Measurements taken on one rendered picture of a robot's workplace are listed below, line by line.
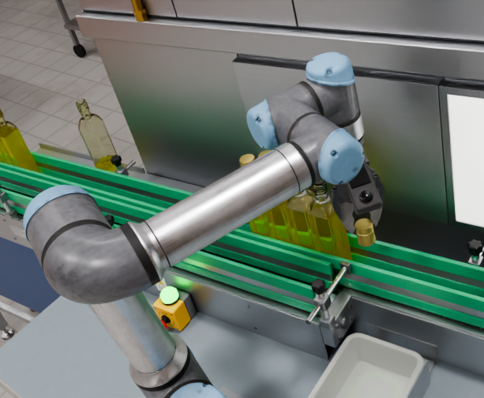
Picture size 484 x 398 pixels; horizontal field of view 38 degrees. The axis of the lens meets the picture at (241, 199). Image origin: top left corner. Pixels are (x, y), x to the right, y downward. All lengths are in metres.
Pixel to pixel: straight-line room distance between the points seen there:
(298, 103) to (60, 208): 0.40
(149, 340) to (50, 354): 0.68
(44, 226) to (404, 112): 0.72
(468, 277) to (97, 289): 0.80
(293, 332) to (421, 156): 0.48
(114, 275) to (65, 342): 0.95
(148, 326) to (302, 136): 0.43
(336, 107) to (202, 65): 0.57
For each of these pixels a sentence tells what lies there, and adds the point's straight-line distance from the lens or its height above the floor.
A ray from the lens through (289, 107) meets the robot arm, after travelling 1.13.
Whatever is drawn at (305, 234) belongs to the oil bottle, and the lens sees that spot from 1.55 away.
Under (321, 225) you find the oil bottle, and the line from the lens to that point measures 1.50.
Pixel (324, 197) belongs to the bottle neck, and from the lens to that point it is 1.47.
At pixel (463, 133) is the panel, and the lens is 1.39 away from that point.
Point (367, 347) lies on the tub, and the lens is 1.56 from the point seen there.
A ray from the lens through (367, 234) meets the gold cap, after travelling 1.37.
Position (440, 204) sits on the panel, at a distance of 1.52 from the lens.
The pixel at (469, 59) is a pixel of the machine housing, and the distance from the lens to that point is 1.31.
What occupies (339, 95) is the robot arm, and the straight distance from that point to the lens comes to 1.18.
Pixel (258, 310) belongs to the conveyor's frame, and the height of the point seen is 0.85.
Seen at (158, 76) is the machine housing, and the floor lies 1.23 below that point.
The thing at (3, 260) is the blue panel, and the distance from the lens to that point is 2.56.
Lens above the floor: 2.03
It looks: 37 degrees down
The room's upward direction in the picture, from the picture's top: 17 degrees counter-clockwise
